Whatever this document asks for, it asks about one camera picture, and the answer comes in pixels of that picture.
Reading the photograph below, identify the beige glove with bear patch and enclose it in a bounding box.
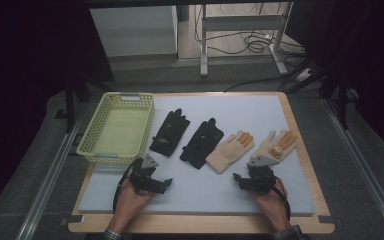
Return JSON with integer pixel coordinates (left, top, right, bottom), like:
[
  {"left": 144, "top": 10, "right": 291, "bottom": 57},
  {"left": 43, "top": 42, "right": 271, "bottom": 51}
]
[{"left": 250, "top": 129, "right": 299, "bottom": 165}]

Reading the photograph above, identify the white power strip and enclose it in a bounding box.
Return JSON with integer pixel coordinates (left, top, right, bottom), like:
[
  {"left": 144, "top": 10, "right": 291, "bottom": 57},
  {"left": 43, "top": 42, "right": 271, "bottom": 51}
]
[{"left": 294, "top": 67, "right": 313, "bottom": 83}]

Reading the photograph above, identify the black glove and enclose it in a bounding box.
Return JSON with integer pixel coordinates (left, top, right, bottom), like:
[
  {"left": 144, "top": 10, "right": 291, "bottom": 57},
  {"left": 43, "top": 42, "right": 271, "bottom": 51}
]
[
  {"left": 179, "top": 117, "right": 225, "bottom": 171},
  {"left": 148, "top": 108, "right": 191, "bottom": 158}
]

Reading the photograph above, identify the long black floor cable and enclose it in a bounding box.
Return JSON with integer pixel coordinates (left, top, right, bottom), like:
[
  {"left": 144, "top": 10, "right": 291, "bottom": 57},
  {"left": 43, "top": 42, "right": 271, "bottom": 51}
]
[{"left": 223, "top": 73, "right": 289, "bottom": 93}]

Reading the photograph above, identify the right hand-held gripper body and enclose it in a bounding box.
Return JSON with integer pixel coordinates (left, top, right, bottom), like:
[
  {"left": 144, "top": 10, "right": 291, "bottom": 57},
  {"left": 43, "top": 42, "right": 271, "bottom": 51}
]
[{"left": 241, "top": 155, "right": 280, "bottom": 195}]

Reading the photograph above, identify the white metal stand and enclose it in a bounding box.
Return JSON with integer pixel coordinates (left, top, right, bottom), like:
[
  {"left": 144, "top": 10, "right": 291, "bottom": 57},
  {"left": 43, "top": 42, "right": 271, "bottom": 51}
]
[{"left": 199, "top": 2, "right": 295, "bottom": 79}]

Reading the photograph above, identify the tangle of black floor cables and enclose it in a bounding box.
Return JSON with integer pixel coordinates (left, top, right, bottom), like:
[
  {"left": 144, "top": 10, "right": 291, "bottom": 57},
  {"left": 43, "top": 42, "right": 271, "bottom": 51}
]
[{"left": 193, "top": 2, "right": 307, "bottom": 57}]

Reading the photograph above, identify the dark stand leg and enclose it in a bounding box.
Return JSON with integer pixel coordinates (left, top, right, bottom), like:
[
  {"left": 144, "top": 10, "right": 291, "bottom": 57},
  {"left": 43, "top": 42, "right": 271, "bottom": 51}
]
[
  {"left": 319, "top": 65, "right": 352, "bottom": 131},
  {"left": 64, "top": 79, "right": 92, "bottom": 134}
]

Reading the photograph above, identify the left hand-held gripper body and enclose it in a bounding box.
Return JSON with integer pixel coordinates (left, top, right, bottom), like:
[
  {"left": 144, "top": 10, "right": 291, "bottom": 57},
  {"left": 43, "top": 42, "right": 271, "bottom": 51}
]
[{"left": 129, "top": 153, "right": 166, "bottom": 195}]

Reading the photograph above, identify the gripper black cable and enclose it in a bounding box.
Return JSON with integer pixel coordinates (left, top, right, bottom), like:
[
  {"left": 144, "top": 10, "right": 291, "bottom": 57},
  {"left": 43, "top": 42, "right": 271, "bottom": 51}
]
[
  {"left": 272, "top": 175, "right": 292, "bottom": 222},
  {"left": 112, "top": 157, "right": 145, "bottom": 215}
]

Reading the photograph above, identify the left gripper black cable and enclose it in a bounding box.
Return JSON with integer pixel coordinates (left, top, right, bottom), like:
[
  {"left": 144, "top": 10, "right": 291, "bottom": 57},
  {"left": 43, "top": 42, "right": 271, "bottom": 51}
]
[{"left": 112, "top": 157, "right": 145, "bottom": 215}]

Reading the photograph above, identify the person's right hand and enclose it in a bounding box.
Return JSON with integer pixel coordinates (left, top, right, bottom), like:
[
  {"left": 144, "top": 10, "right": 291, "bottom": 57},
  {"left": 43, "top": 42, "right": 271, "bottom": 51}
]
[{"left": 251, "top": 185, "right": 293, "bottom": 233}]

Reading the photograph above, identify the aluminium rail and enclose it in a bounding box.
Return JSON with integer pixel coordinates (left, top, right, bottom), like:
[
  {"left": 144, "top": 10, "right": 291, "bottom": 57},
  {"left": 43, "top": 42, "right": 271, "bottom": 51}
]
[
  {"left": 14, "top": 109, "right": 88, "bottom": 240},
  {"left": 321, "top": 97, "right": 384, "bottom": 240}
]

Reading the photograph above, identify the yellow plastic basket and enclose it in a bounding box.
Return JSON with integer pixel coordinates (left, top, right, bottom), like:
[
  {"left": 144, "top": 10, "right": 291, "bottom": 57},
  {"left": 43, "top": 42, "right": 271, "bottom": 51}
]
[{"left": 76, "top": 91, "right": 156, "bottom": 165}]

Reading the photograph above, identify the beige glove with orange fingers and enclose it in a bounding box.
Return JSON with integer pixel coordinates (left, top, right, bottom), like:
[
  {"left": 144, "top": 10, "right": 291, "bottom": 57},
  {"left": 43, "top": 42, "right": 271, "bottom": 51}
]
[{"left": 205, "top": 130, "right": 256, "bottom": 175}]

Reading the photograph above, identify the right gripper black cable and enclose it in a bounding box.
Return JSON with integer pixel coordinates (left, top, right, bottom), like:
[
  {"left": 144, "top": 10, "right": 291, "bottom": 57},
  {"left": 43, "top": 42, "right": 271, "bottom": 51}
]
[{"left": 272, "top": 175, "right": 292, "bottom": 222}]

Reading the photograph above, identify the person's left hand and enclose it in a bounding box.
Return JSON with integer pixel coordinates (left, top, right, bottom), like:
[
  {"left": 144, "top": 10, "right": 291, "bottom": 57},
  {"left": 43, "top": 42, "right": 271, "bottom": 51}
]
[{"left": 108, "top": 185, "right": 156, "bottom": 232}]

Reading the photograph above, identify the white cabinet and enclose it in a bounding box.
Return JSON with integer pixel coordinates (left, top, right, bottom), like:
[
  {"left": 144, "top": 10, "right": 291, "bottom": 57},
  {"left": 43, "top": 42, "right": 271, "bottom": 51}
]
[{"left": 89, "top": 5, "right": 179, "bottom": 58}]

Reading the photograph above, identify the white foam mat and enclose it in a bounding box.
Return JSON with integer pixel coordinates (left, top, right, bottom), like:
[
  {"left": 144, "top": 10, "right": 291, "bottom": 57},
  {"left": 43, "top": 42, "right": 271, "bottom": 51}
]
[{"left": 77, "top": 95, "right": 316, "bottom": 217}]

